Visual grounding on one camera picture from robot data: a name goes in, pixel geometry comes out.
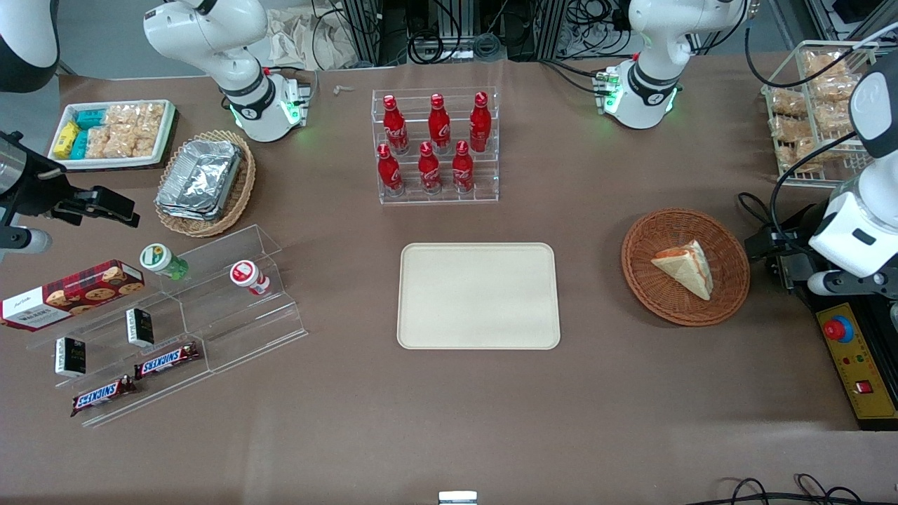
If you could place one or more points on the green capped drink bottle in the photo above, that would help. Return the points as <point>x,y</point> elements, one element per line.
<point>161,259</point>

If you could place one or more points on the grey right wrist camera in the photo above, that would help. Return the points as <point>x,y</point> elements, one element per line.
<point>28,242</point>

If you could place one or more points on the crumpled beige paper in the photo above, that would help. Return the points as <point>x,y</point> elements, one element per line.
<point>302,38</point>

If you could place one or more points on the triangular sandwich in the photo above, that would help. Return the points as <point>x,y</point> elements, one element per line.
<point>691,270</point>

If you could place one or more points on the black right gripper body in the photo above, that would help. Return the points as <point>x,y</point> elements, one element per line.
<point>36,191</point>

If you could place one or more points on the small clear plastic scrap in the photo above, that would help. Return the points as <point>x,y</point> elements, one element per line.
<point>344,89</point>

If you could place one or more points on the bagged fried snack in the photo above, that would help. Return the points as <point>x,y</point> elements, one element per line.
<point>807,156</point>
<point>836,95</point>
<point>788,102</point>
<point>826,64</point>
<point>791,130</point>

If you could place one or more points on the small black white box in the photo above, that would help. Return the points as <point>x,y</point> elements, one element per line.
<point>140,327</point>
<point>70,356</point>

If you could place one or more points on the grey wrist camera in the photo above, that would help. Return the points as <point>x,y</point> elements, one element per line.
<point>821,283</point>
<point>28,242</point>

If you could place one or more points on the red tartan cookie box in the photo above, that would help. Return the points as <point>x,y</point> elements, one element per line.
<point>70,294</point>

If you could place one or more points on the clear acrylic stepped shelf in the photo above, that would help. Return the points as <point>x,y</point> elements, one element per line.
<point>238,330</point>

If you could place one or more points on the Snickers chocolate bar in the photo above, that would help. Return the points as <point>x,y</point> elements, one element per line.
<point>167,360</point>
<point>102,395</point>

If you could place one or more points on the clear rice cracker bag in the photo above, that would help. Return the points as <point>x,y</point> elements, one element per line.
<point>151,119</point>
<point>112,144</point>
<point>123,116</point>

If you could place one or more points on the yellow black control box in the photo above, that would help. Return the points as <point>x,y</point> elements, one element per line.
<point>866,365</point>

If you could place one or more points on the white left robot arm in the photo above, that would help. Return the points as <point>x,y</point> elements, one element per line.
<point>649,66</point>

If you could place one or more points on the beige plastic tray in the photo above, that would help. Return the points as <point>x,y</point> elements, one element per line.
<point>478,296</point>

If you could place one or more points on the red emergency stop button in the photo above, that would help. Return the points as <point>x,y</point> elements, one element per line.
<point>838,330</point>

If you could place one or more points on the stacked aluminium foil containers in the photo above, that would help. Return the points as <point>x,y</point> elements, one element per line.
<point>200,179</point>

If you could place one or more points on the red capped drink bottle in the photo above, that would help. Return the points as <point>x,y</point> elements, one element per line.
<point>247,275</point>

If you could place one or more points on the clear acrylic bottle rack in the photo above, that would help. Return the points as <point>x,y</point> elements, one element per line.
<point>484,179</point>

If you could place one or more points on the white rectangular snack tray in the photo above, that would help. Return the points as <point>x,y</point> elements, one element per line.
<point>112,163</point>

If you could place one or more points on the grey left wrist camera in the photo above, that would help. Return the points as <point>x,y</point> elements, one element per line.
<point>821,283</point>

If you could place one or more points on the red cola bottle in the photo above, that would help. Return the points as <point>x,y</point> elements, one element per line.
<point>395,128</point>
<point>439,125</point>
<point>429,170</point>
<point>480,123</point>
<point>389,170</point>
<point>462,168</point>

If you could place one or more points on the teal snack packet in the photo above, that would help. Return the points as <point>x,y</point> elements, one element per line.
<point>79,144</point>
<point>91,118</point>

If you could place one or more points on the oval light wicker basket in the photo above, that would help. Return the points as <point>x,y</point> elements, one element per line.
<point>242,189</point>

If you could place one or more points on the round brown wicker basket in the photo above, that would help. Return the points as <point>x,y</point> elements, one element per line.
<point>649,294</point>

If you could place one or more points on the black metal bracket box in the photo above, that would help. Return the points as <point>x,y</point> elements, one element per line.
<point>796,270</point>

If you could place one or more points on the yellow snack packet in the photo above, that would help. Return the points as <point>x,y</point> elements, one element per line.
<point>66,139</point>

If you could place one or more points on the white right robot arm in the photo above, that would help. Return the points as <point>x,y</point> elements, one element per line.
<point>242,77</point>

